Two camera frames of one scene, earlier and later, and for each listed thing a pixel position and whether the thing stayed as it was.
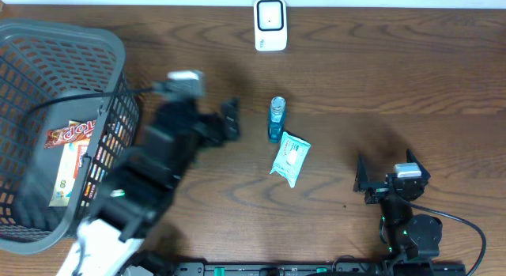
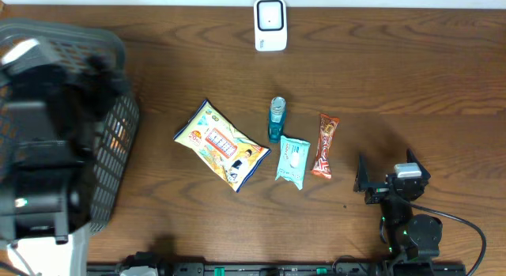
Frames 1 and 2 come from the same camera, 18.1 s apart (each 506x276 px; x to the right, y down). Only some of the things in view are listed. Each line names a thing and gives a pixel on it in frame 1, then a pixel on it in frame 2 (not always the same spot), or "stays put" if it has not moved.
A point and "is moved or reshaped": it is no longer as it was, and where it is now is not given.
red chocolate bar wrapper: x=76 y=130 is moved or reshaped
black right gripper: x=378 y=190 stays put
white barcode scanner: x=270 y=24 stays put
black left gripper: x=213 y=131 -> x=96 y=93
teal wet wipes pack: x=291 y=158 is moved or reshaped
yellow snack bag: x=69 y=162 is moved or reshaped
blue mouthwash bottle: x=276 y=119 stays put
